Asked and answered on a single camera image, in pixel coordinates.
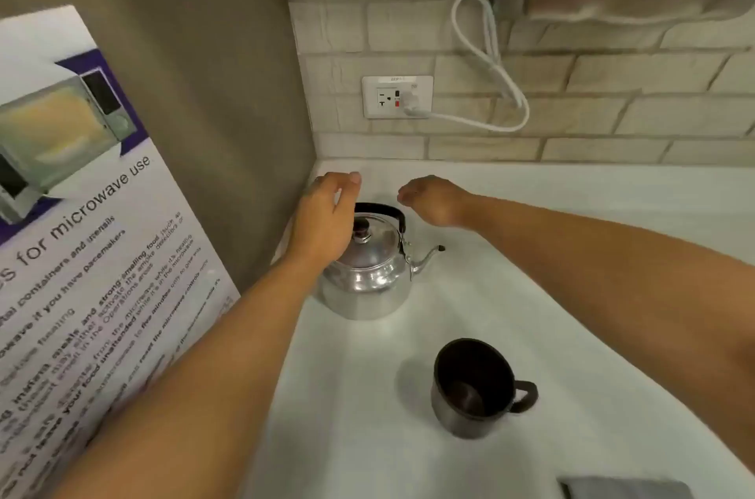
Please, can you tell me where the person's right hand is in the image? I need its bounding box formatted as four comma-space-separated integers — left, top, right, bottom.
396, 174, 479, 228

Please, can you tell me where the white countertop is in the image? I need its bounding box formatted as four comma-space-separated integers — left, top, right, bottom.
241, 159, 755, 499

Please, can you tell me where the person's left forearm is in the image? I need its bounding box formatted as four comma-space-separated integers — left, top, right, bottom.
50, 254, 331, 499

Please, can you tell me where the person's left hand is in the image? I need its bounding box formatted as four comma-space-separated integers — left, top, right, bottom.
282, 169, 362, 276

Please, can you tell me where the white purple printed poster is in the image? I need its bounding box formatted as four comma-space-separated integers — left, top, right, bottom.
0, 4, 241, 499

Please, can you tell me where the dark brown mug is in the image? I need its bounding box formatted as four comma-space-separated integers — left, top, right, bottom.
430, 338, 540, 439

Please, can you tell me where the silver metal kettle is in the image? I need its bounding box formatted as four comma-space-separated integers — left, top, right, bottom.
317, 202, 447, 321

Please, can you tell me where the white wall socket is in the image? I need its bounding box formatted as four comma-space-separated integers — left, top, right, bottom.
361, 74, 435, 121

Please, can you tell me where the white power cable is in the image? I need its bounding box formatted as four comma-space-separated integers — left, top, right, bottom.
403, 0, 531, 134

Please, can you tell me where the person's right forearm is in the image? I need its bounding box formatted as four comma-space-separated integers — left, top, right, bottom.
466, 195, 755, 458

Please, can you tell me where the grey cloth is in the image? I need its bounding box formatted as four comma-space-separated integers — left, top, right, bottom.
557, 475, 694, 499

